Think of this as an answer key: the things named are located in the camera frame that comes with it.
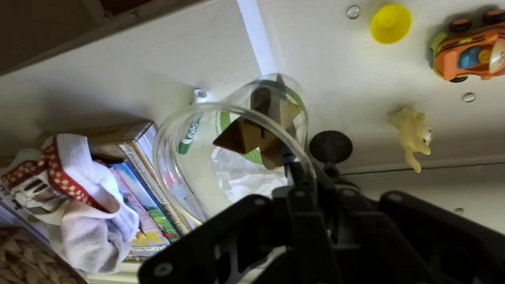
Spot orange toy car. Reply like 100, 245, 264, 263
427, 7, 505, 84

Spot cream bunny figurine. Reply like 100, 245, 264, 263
386, 105, 433, 176

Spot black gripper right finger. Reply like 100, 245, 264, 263
309, 166, 505, 284

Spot white plastic bag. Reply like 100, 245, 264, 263
209, 147, 288, 206

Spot wicker basket with wooden rim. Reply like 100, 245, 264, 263
0, 226, 88, 284

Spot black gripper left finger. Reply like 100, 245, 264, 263
138, 162, 337, 284

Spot white cloth with red trim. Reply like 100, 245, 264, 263
0, 132, 141, 275

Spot brown folded paper piece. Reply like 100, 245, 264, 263
211, 86, 301, 171

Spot colourful picture book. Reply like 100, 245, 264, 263
108, 157, 182, 263

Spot clear plastic cup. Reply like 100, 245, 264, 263
152, 73, 318, 226

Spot yellow plastic cup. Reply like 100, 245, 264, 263
369, 4, 413, 46

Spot green and white marker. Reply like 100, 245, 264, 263
176, 113, 204, 157

